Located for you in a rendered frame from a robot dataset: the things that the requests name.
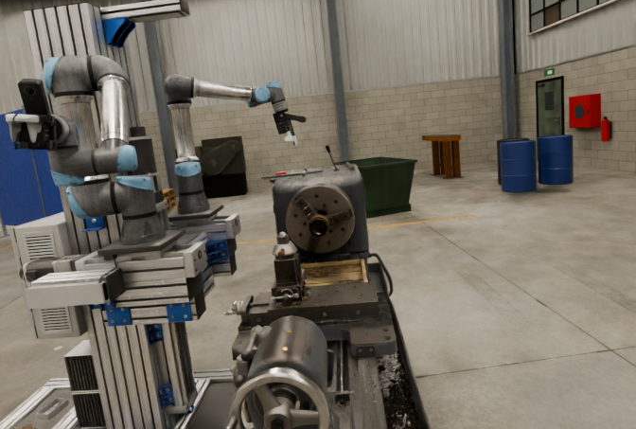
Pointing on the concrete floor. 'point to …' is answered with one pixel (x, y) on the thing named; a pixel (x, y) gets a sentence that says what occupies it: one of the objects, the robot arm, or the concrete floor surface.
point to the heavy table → (445, 154)
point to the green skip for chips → (385, 184)
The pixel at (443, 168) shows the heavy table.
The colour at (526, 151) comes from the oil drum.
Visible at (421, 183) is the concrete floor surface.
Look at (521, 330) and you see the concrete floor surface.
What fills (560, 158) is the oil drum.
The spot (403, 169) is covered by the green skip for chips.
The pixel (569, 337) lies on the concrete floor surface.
